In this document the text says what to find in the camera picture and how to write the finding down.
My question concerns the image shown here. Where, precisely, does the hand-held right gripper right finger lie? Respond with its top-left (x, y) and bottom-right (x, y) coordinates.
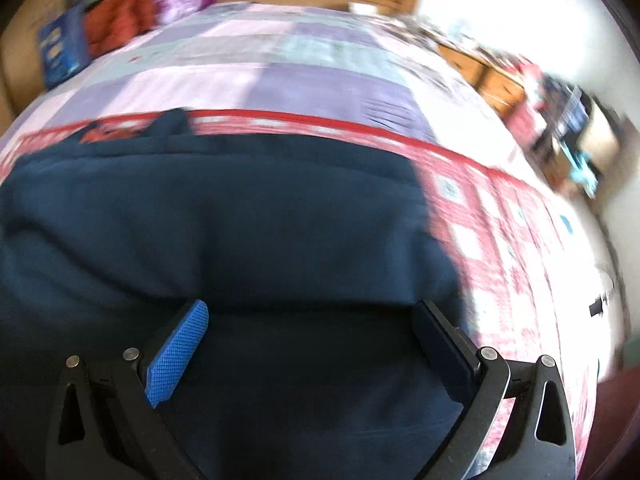
top-left (410, 300), bottom-right (577, 480)

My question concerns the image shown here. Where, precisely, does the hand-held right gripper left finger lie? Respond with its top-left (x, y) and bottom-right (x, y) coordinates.
top-left (46, 299), bottom-right (210, 480)

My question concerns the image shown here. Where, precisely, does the navy blue jacket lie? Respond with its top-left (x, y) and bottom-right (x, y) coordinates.
top-left (0, 108), bottom-right (463, 480)

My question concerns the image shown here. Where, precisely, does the red patterned blanket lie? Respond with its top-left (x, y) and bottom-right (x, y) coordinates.
top-left (0, 108), bottom-right (617, 480)

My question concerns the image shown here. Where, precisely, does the turquoise cloth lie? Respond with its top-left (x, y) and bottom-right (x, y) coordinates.
top-left (565, 147), bottom-right (601, 196)

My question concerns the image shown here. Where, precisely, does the cardboard box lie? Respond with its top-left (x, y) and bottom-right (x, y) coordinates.
top-left (580, 97), bottom-right (626, 173)

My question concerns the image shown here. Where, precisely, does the wooden drawer cabinet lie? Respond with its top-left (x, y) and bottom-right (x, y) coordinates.
top-left (437, 42), bottom-right (527, 113)

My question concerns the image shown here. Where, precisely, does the pastel patchwork bed sheet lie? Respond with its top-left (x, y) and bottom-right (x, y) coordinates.
top-left (0, 1), bottom-right (551, 171)

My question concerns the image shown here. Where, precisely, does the blue printed bag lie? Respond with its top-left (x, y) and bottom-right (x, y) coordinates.
top-left (37, 6), bottom-right (90, 90)

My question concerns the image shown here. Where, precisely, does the orange cloth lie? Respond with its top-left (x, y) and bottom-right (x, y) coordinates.
top-left (82, 0), bottom-right (166, 58)

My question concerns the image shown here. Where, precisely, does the black cable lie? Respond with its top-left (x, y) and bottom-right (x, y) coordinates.
top-left (589, 265), bottom-right (618, 318)

